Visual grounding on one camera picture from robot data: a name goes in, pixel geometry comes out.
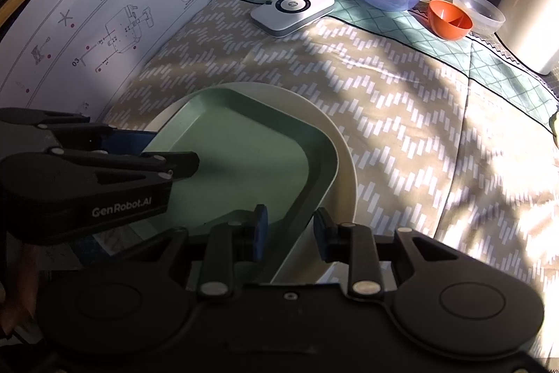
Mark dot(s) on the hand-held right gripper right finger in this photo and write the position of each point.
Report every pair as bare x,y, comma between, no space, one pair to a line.
322,231

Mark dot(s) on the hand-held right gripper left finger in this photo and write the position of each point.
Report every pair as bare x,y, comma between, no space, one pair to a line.
261,231

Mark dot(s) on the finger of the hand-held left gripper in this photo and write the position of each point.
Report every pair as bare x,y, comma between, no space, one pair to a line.
129,141
144,165

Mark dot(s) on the cream round plate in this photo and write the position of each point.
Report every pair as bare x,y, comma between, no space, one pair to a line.
343,198

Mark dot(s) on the green square plate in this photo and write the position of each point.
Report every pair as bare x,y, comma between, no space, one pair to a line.
244,150

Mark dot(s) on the person's left hand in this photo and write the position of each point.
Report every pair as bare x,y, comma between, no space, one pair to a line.
19,285

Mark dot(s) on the patterned quilt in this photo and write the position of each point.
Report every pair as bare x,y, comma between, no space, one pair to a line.
415,115

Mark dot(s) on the white flat device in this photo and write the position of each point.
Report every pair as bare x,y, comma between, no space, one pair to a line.
292,12

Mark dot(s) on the orange bowl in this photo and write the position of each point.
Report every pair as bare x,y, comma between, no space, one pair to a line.
450,23

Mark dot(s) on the clear plastic bowl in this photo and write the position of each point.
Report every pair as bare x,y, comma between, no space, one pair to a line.
480,12

